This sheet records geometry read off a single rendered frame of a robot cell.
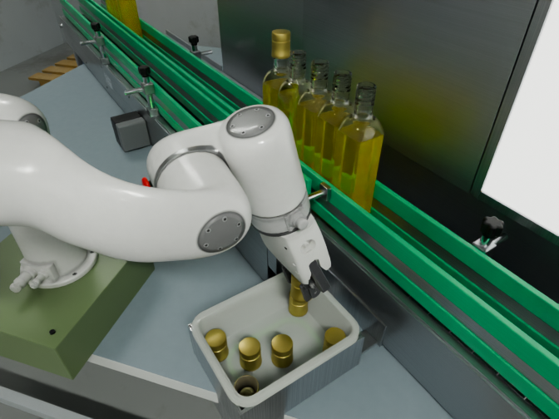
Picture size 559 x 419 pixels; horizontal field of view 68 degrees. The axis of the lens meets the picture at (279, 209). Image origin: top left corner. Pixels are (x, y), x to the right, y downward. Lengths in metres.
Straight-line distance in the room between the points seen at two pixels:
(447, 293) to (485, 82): 0.30
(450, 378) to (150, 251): 0.48
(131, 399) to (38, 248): 0.95
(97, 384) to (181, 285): 0.89
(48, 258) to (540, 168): 0.75
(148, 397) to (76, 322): 0.90
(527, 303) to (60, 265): 0.71
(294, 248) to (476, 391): 0.32
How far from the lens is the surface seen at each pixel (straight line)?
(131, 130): 1.27
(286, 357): 0.69
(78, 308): 0.77
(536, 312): 0.65
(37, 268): 0.81
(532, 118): 0.66
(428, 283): 0.64
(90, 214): 0.34
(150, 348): 0.79
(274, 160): 0.40
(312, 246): 0.51
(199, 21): 4.19
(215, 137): 0.42
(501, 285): 0.66
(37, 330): 0.76
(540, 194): 0.68
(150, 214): 0.33
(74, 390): 1.72
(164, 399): 1.60
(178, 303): 0.83
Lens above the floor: 1.39
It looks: 39 degrees down
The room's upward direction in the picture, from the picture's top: straight up
